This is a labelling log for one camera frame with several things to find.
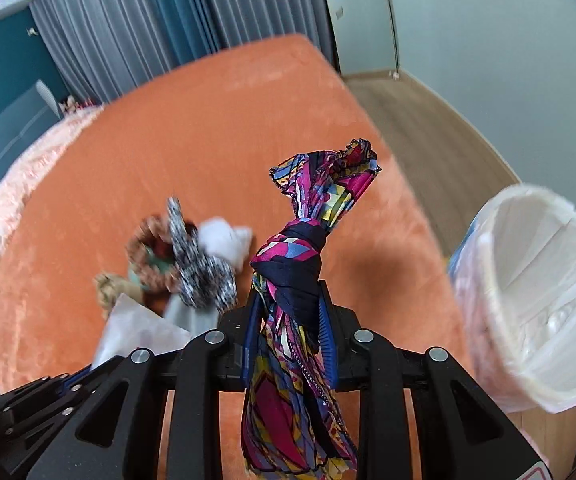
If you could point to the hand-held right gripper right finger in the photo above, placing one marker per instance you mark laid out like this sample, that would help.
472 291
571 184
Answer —
327 345

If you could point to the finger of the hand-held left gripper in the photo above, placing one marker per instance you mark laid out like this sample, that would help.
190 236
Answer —
42 417
70 379

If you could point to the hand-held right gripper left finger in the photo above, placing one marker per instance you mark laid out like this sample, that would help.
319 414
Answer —
250 340

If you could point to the pale grey cloth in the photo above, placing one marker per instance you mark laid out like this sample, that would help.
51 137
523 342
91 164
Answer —
192 316

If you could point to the white paper sheet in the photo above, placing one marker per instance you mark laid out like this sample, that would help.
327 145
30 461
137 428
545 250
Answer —
132 327

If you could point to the black and white patterned cloth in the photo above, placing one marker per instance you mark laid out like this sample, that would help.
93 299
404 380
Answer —
202 270

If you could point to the colourful patterned scarf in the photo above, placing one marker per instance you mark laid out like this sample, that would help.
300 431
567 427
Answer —
293 260

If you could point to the beige cloth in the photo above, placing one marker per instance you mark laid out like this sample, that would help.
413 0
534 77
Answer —
106 290

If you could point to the white tissue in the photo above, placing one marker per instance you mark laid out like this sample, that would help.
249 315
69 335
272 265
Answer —
222 242

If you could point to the green cloth pouch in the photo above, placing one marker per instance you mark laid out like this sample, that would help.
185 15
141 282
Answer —
140 274

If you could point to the dark red scrunchie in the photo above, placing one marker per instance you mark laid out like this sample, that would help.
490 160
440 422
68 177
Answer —
137 245

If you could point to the white-lined yellow waste bin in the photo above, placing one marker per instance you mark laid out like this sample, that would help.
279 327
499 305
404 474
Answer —
533 290

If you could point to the pale pink bedspread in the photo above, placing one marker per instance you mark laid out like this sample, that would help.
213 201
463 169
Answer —
12 195

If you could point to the orange plush blanket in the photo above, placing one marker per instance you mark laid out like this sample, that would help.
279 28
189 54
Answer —
217 135

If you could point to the blue padded headboard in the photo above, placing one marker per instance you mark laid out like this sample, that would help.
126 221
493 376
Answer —
2 135

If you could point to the plush toys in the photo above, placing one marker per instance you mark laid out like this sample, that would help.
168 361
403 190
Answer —
73 105

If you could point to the standing floor mirror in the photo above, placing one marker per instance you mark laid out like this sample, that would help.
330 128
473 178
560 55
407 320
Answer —
358 15

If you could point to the grey curtain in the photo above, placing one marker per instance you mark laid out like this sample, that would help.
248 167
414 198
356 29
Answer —
268 0
97 20

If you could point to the blue curtain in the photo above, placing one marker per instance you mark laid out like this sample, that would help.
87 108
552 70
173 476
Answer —
187 5

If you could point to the white wall hook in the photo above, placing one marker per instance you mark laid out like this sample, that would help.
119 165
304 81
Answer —
31 32

